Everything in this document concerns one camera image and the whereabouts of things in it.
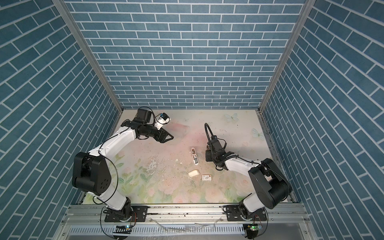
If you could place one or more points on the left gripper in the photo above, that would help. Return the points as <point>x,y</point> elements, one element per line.
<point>162,139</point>

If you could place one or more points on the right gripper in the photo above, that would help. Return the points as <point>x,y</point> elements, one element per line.
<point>207,155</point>

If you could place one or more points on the staple box sleeve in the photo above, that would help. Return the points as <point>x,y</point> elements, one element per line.
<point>206,178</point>

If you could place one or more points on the staple box tray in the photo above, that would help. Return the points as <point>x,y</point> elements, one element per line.
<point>193,173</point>

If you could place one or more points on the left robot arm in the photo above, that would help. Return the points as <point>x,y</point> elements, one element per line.
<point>91,172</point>

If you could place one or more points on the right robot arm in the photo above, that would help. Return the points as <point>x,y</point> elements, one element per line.
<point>270,185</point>

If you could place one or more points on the right controller board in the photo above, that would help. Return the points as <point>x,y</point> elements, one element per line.
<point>251,230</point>

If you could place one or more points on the controller board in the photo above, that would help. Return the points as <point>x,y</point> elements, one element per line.
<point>251,230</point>
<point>122,232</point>

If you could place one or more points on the left controller board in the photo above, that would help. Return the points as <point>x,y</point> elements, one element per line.
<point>122,232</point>

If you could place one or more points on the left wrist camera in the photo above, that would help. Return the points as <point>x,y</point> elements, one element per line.
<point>161,120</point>

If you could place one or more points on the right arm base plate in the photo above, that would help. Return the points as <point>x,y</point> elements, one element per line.
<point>236,213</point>

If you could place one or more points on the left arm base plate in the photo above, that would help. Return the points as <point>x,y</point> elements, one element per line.
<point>127,214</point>

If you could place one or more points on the aluminium front rail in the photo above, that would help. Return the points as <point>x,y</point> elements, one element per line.
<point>287,221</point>

